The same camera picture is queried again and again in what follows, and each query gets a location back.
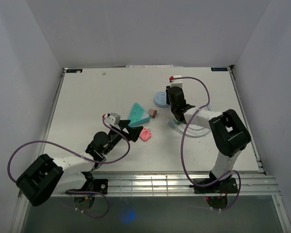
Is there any green two-tone plug adapter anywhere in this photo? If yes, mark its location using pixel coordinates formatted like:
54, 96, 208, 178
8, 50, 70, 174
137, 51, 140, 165
173, 118, 182, 125

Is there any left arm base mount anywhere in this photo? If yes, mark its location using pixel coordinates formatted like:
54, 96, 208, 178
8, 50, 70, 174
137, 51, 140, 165
65, 179, 109, 194

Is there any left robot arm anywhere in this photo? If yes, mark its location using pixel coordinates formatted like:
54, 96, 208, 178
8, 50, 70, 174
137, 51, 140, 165
16, 115, 143, 206

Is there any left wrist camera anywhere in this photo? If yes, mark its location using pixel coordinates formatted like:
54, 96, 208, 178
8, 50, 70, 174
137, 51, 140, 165
102, 113, 120, 126

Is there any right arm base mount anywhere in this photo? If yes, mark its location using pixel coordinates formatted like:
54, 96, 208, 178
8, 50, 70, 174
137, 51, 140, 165
189, 178, 239, 194

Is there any right blue corner label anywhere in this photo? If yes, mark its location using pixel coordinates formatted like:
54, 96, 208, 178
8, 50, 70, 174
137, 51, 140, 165
211, 67, 228, 72

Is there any blue corner label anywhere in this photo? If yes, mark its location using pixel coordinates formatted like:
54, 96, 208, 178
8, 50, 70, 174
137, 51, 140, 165
66, 69, 83, 73
211, 67, 228, 72

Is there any left blue corner label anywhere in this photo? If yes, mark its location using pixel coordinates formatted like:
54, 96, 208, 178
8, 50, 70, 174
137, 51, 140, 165
66, 69, 83, 73

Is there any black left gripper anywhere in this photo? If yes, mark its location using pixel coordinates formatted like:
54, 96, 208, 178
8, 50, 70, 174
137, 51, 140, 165
103, 120, 143, 155

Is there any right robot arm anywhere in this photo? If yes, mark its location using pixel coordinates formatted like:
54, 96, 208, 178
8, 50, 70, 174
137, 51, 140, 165
166, 86, 251, 193

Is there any pink socket adapter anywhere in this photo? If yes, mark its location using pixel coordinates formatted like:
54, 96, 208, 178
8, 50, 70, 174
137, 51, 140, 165
139, 128, 152, 141

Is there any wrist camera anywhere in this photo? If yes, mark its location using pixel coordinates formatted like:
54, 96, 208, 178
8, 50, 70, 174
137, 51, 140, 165
102, 113, 120, 126
169, 75, 183, 88

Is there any aluminium front rail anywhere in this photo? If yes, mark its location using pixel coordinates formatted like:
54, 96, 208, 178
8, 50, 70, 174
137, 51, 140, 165
18, 171, 281, 198

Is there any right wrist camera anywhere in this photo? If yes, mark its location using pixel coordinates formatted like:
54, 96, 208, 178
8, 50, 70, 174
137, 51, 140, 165
169, 75, 183, 88

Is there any light blue round power strip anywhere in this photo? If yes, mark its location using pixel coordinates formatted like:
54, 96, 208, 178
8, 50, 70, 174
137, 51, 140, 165
154, 91, 170, 108

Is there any brown two-tone plug adapter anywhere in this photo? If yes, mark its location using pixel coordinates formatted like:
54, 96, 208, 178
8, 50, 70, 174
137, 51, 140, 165
148, 109, 159, 118

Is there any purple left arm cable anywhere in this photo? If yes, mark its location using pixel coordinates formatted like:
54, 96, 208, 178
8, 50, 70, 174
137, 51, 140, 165
7, 115, 130, 218

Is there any light blue power cable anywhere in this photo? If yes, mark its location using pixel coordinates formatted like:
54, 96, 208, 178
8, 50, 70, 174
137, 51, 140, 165
168, 104, 215, 138

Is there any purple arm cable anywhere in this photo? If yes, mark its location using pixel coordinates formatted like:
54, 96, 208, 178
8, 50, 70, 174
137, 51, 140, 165
172, 76, 241, 215
7, 115, 130, 218

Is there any teal triangular power strip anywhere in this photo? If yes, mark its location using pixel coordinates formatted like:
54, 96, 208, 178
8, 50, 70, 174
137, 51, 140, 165
128, 103, 150, 127

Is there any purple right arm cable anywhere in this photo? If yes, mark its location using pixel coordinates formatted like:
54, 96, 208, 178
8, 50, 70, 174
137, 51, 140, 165
172, 76, 241, 215

